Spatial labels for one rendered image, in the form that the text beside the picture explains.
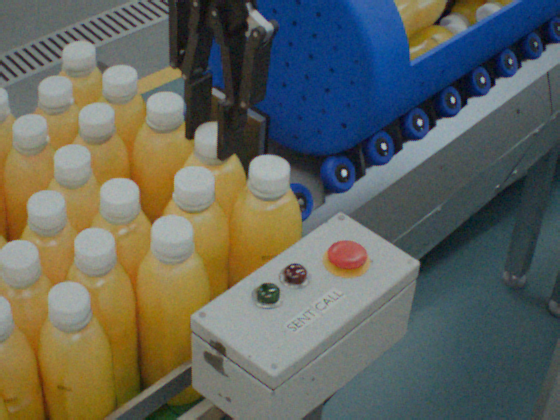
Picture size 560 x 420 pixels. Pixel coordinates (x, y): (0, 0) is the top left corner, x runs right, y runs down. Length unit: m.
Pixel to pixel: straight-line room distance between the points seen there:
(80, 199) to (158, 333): 0.16
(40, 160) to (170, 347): 0.24
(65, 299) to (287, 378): 0.20
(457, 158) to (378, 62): 0.34
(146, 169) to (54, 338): 0.29
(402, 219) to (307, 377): 0.52
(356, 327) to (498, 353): 1.52
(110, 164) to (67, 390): 0.28
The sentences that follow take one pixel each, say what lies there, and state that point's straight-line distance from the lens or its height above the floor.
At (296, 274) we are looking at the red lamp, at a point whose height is 1.11.
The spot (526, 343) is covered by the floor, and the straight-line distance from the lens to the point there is 2.61.
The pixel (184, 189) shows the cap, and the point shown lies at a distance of 1.14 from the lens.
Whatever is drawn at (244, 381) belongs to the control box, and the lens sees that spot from 1.03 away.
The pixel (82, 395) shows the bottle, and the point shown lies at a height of 1.02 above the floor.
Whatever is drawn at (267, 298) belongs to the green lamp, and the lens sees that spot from 1.04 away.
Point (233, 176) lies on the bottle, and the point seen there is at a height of 1.07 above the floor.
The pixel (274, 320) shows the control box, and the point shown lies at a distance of 1.04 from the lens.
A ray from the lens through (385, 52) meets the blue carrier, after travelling 1.31.
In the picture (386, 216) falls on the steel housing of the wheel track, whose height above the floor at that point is 0.87.
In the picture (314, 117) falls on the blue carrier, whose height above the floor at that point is 1.02.
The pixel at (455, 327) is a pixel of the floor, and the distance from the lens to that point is 2.61.
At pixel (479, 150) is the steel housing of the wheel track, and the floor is 0.86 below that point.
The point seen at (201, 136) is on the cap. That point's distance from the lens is 1.20.
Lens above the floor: 1.84
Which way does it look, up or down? 41 degrees down
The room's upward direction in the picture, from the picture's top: 4 degrees clockwise
